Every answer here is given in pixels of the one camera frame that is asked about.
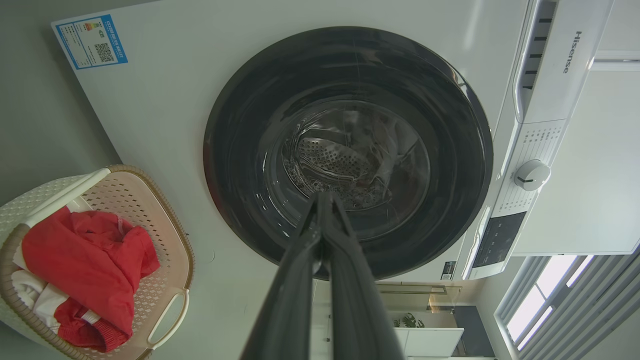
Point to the red garment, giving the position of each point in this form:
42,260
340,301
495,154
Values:
90,270

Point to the beige perforated laundry basket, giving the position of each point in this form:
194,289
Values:
165,235

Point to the window with grey blinds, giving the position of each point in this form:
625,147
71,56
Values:
545,295

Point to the white low cabinet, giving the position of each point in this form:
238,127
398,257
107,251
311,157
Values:
430,342

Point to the blue energy label sticker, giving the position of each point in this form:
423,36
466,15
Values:
90,42

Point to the white Hisense detergent drawer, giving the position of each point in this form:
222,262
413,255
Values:
565,75

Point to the white front-load washing machine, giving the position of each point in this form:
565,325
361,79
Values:
175,100

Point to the white round control knob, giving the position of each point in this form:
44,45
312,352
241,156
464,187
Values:
532,175

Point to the round black washing machine door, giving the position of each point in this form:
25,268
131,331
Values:
240,125

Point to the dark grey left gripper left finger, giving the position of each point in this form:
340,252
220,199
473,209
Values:
287,300

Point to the white garment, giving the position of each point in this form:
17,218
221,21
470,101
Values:
42,300

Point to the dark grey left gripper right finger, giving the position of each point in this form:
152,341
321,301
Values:
357,310

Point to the black washer display panel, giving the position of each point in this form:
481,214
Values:
497,240

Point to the small text sticker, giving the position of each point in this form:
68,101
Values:
448,270

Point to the green potted plant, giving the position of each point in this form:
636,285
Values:
411,321

